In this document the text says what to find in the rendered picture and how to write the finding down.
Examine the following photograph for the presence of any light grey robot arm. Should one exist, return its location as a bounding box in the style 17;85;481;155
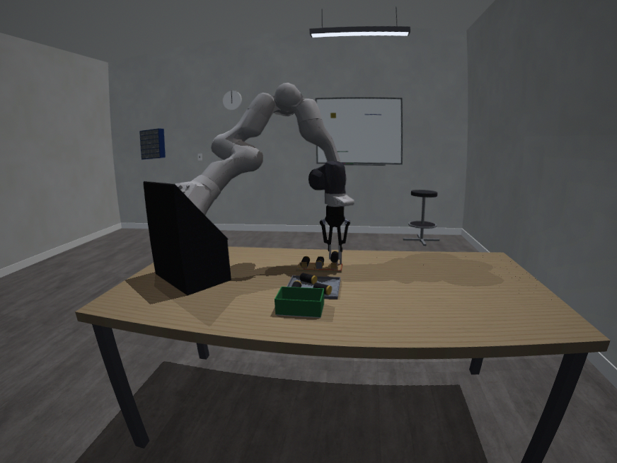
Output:
176;83;354;215

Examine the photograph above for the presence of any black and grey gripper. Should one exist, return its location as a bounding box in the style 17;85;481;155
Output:
320;206;350;260

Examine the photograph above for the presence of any green open box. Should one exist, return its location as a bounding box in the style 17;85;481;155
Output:
275;287;324;318

